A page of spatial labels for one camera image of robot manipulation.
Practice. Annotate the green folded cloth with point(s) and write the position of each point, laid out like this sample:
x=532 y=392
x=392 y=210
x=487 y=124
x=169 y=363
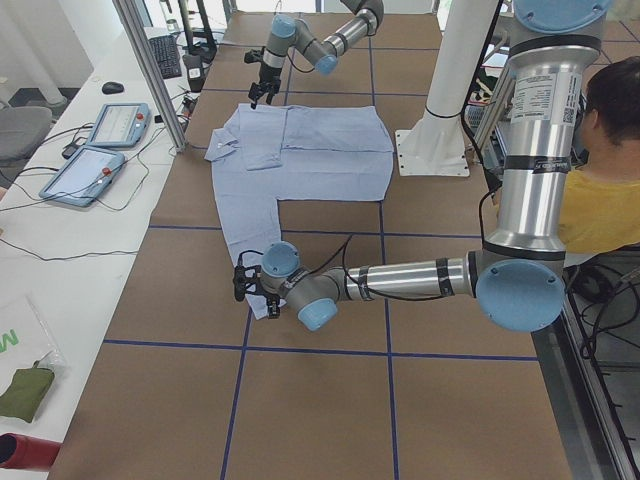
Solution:
x=26 y=392

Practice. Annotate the clear plastic bag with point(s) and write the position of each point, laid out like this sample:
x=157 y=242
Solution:
x=27 y=341

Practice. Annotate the blue striped button-up shirt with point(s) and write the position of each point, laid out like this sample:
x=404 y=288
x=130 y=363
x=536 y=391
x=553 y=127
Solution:
x=266 y=154

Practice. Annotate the red cylindrical bottle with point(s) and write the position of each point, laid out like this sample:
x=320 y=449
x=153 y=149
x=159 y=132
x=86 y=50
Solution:
x=23 y=452

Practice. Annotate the teach pendant tablet far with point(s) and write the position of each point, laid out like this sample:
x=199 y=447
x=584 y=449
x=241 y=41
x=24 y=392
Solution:
x=119 y=125

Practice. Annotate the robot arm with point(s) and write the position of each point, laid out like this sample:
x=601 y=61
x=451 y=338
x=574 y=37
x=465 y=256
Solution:
x=293 y=33
x=515 y=275

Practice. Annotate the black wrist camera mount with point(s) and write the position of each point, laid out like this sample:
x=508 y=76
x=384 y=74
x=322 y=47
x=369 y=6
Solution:
x=245 y=281

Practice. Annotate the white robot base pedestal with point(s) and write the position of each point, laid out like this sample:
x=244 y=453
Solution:
x=435 y=146

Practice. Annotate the teach pendant tablet near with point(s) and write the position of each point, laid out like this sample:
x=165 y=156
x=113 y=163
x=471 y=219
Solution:
x=84 y=177

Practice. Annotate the grey aluminium frame post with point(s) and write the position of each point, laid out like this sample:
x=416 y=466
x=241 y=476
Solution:
x=132 y=23

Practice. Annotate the grey office chair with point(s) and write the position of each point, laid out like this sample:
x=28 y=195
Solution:
x=22 y=131

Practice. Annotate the black keyboard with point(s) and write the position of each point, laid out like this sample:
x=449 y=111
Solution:
x=165 y=52

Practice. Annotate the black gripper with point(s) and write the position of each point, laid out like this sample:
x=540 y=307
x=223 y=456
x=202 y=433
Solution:
x=273 y=298
x=267 y=78

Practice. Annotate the person in yellow shirt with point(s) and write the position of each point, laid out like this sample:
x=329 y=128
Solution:
x=600 y=209

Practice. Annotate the black computer mouse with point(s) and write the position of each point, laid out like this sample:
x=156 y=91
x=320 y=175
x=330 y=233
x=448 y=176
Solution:
x=112 y=88

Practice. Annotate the teach pendant tablet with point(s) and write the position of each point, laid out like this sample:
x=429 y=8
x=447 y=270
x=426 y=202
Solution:
x=119 y=125
x=84 y=177

